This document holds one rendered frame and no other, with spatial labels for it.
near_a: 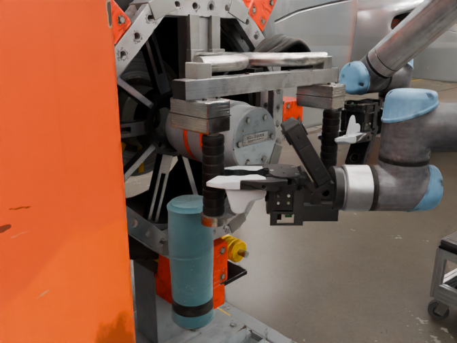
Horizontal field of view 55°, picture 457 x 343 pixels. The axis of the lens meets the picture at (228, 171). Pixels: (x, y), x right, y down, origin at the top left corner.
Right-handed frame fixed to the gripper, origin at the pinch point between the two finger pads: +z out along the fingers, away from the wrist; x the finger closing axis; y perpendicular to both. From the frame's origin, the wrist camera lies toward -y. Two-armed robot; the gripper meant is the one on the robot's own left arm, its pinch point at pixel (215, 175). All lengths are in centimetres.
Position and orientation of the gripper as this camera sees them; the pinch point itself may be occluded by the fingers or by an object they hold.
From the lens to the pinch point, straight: 70.1
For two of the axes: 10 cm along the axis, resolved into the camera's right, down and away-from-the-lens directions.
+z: -10.0, 0.0, 0.0
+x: 0.0, -2.9, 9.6
